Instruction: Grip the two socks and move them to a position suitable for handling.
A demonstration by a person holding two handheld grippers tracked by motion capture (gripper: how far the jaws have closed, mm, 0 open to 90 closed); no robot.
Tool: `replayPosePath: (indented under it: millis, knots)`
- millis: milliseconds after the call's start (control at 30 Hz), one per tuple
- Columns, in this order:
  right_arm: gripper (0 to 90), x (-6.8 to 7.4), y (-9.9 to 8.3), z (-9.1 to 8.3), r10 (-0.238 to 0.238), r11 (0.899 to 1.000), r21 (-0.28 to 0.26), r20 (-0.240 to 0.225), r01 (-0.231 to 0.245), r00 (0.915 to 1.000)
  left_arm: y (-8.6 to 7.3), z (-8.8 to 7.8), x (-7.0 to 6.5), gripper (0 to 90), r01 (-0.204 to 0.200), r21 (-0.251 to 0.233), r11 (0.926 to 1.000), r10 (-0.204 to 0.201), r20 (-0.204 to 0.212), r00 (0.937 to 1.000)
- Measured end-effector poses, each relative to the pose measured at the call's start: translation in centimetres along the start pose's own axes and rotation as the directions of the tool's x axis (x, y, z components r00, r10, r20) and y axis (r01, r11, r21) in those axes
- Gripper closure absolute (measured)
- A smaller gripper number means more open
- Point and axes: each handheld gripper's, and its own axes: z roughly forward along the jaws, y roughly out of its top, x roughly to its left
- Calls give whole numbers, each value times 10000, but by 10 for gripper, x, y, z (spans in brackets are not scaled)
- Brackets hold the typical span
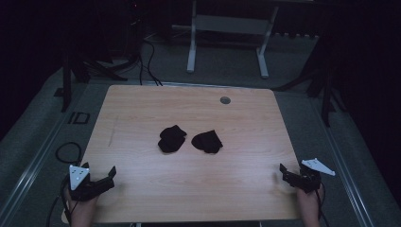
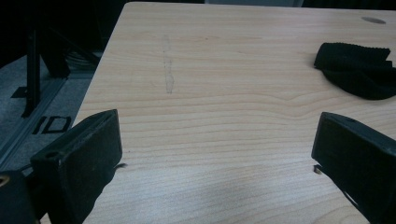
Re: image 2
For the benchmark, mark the black cloth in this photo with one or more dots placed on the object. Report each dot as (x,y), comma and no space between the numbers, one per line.
(355,73)

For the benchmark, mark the black metal stand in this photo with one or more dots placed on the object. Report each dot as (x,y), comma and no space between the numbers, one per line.
(32,71)

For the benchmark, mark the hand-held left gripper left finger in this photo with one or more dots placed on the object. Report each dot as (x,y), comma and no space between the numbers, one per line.
(77,161)

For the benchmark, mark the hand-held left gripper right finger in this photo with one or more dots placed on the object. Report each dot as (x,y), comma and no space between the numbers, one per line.
(358,155)

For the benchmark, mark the grey floor rail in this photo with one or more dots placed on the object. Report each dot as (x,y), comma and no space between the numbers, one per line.
(31,121)

